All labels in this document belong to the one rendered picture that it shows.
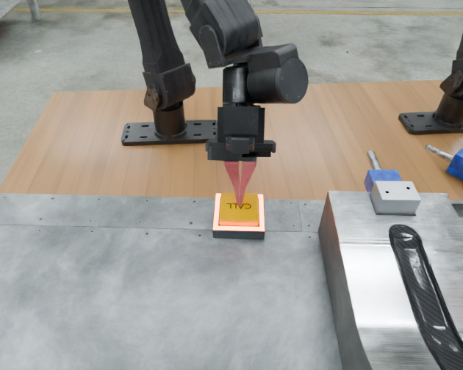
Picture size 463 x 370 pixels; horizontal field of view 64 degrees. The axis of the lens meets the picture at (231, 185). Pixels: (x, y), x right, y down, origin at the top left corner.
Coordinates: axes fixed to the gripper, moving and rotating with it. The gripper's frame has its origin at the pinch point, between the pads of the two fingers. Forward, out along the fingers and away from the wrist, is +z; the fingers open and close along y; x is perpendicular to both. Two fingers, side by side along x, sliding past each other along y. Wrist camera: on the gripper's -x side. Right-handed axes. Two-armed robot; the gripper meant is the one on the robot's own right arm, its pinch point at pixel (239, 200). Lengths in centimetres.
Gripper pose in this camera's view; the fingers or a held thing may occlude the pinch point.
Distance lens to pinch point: 58.0
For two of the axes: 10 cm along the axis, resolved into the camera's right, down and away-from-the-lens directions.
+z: -0.2, 9.8, 2.0
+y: 10.0, 0.2, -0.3
